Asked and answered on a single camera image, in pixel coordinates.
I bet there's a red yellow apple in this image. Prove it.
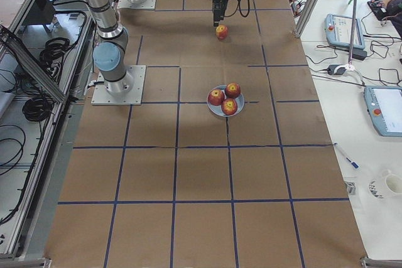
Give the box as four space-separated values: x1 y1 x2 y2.
215 24 229 40

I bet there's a red apple on plate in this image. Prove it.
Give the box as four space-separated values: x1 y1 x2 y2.
224 82 241 99
207 89 225 106
220 98 238 115

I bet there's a light blue plate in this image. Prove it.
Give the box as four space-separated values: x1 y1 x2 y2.
207 85 245 117

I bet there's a teach pendant tablet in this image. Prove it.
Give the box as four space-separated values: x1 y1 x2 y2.
364 86 401 137
325 14 366 50

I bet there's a green tipped grabber stick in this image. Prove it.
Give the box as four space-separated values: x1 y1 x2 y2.
344 0 357 72

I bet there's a black power adapter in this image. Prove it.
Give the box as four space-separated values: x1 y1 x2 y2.
348 48 367 61

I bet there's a blue white pen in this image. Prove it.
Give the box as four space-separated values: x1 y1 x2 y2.
334 142 359 169

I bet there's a white patterned mug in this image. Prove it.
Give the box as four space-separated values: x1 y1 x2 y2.
368 169 401 199

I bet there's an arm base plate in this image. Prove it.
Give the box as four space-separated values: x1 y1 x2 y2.
117 0 156 10
91 65 146 105

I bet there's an aluminium frame post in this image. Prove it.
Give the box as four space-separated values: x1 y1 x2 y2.
293 0 334 39

